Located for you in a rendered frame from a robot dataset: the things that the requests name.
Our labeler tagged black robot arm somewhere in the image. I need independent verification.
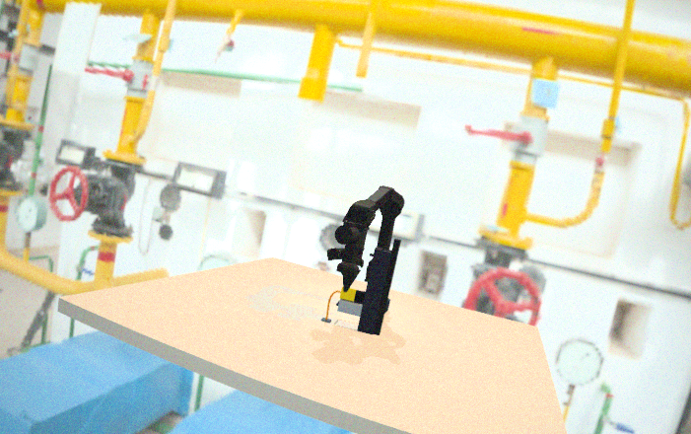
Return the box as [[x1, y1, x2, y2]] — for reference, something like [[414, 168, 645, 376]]
[[327, 185, 405, 261]]

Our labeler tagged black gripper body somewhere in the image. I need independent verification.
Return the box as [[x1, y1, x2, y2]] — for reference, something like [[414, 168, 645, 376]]
[[336, 244, 365, 276]]

